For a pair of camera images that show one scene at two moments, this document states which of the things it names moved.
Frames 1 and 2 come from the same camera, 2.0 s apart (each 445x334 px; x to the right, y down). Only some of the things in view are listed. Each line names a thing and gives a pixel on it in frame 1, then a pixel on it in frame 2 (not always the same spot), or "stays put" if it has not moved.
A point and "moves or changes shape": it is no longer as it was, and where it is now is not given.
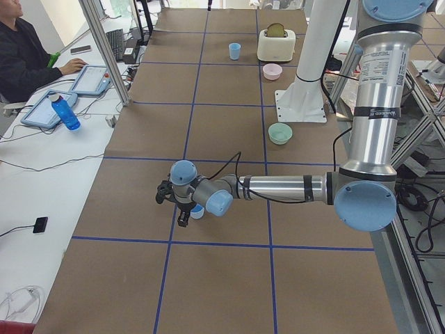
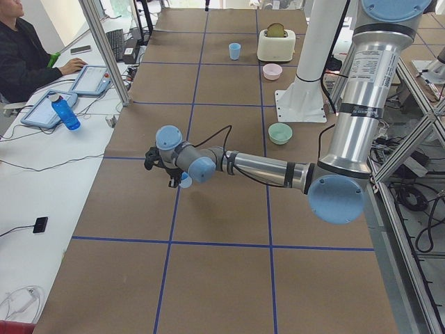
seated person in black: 23,56 stays put
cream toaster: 276,49 stays put
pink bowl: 272,71 stays put
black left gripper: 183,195 to 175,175
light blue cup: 234,51 stays put
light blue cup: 197,211 moves or changes shape
